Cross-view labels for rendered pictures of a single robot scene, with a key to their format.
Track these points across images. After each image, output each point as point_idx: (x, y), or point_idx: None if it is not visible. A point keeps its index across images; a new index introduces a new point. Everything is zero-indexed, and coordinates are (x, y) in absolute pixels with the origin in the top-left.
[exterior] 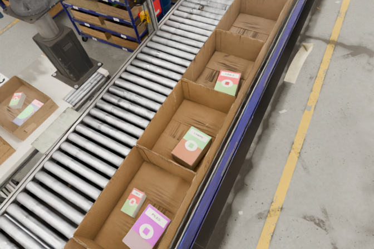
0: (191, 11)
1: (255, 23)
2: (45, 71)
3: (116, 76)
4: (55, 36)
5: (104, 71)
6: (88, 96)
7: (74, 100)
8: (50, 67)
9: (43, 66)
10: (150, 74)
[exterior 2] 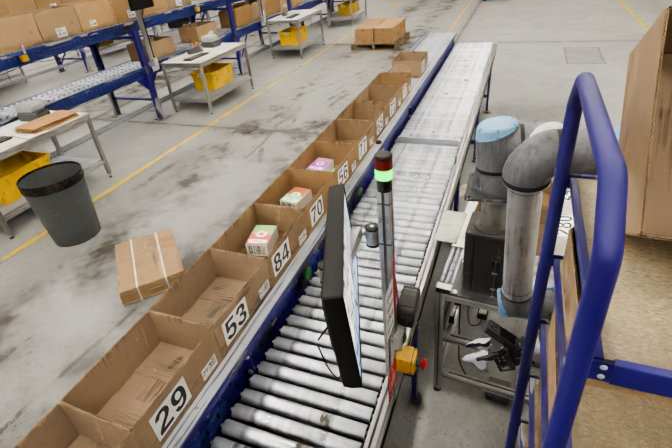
0: (325, 431)
1: None
2: (535, 276)
3: (418, 282)
4: (478, 220)
5: (440, 284)
6: None
7: (453, 249)
8: (534, 282)
9: (548, 282)
10: (368, 289)
